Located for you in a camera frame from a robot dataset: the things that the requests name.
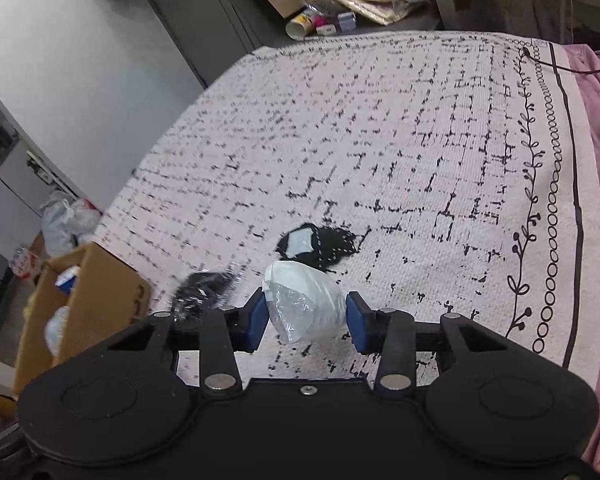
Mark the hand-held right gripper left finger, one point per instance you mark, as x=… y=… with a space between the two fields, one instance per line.
x=256 y=320

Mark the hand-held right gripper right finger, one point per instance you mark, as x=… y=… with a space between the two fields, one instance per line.
x=358 y=322

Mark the black item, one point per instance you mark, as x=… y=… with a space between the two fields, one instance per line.
x=199 y=287

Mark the brown cardboard box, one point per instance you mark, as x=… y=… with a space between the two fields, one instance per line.
x=104 y=290

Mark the blue purple tissue packet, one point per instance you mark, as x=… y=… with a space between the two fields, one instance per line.
x=67 y=282

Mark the black cloth with white label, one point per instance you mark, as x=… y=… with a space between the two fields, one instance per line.
x=337 y=247

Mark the white black patterned blanket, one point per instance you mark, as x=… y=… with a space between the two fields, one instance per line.
x=380 y=135

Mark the white plastic bag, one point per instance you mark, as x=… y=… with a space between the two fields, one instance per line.
x=85 y=220

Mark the blue grey plastic bag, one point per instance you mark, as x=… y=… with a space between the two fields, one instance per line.
x=54 y=225

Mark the red white snack bag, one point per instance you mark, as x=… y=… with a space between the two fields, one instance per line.
x=25 y=262

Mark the grey arched cabinet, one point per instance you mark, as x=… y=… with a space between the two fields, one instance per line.
x=9 y=200

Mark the paper cup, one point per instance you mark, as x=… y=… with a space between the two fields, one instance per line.
x=300 y=25

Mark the small purple box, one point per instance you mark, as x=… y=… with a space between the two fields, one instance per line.
x=346 y=21

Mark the dark grey door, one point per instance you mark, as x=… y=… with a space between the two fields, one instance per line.
x=204 y=10

